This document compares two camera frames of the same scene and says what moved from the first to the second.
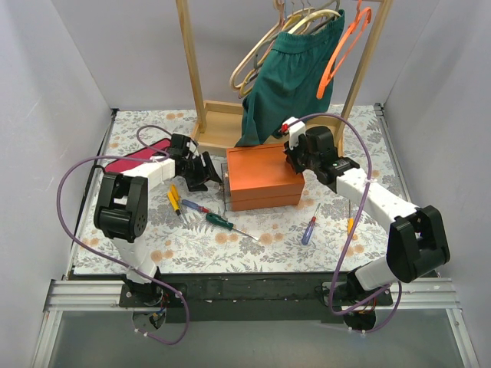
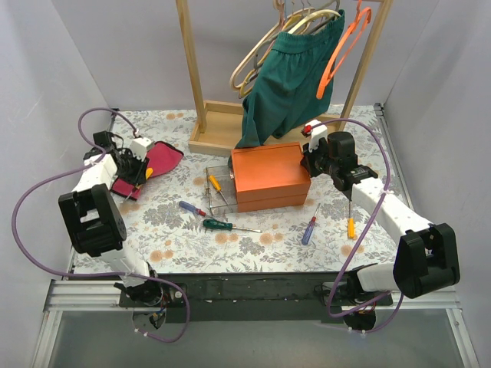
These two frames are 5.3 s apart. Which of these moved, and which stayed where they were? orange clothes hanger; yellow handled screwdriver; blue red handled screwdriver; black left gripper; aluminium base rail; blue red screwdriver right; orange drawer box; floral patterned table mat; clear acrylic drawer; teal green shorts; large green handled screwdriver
Moved: blue red handled screwdriver; large green handled screwdriver; black left gripper; clear acrylic drawer; yellow handled screwdriver
Stayed: orange drawer box; teal green shorts; aluminium base rail; orange clothes hanger; floral patterned table mat; blue red screwdriver right
